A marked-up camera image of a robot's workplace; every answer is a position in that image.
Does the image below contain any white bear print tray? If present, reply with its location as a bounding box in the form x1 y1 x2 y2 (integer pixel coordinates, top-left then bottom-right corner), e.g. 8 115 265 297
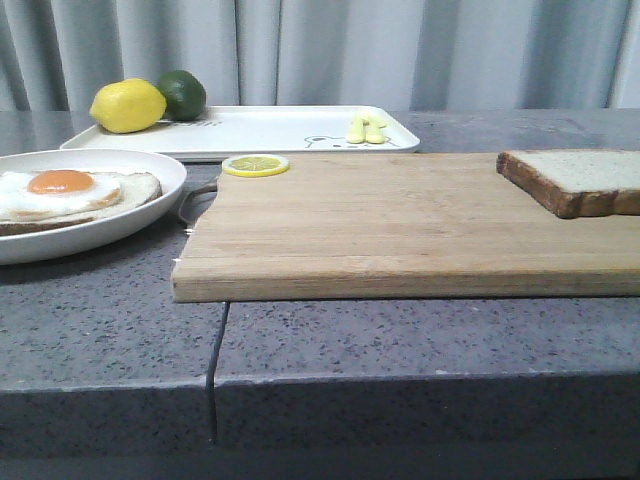
60 105 420 163

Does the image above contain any lemon slice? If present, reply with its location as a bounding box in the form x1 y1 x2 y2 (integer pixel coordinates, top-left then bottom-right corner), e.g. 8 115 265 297
221 154 290 178

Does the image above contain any grey pleated curtain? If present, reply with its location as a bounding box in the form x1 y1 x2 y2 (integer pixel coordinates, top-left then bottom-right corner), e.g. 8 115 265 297
1 1 639 111

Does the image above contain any metal cutting board handle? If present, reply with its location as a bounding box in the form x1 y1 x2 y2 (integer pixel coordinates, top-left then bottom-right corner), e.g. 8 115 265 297
177 182 218 229

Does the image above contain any yellow lemon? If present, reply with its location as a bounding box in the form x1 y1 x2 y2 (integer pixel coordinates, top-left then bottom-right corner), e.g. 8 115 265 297
89 78 167 134

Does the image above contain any green lime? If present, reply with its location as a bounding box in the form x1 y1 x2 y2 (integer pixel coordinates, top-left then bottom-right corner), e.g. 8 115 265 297
157 70 206 121

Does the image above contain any wooden cutting board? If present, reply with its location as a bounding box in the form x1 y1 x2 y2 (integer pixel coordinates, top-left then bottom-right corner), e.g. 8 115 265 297
171 153 639 302

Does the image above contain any white round plate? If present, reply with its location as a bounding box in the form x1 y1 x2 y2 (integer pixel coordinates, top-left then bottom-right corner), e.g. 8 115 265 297
1 149 187 265

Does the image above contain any fried egg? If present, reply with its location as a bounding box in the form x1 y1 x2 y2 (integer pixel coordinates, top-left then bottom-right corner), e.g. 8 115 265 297
1 170 122 221

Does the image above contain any bread slice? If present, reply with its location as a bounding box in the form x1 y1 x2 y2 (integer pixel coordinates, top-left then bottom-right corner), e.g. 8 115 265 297
1 172 162 236
496 149 639 219

